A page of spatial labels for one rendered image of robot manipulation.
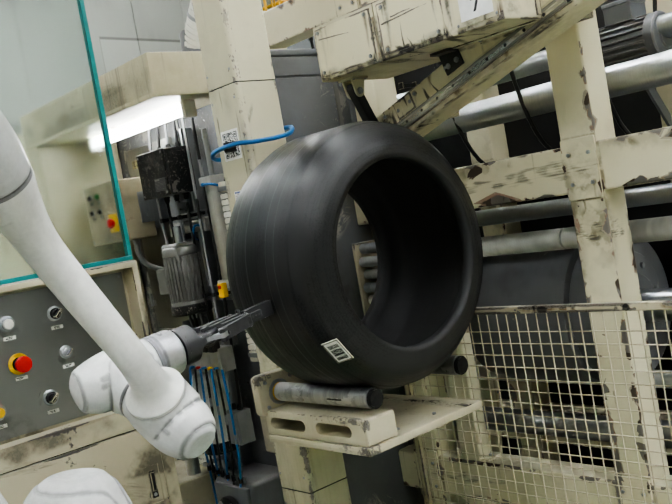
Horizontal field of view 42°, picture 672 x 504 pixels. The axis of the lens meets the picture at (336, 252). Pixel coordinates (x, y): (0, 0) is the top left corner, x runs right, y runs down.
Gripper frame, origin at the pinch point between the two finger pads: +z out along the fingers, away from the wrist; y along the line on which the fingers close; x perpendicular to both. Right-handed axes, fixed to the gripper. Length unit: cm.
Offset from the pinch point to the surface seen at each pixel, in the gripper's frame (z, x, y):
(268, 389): 12.7, 23.7, 24.4
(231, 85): 32, -48, 28
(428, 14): 58, -50, -15
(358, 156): 27.3, -24.3, -12.7
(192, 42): 63, -69, 84
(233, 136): 30, -36, 31
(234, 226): 7.9, -17.2, 10.4
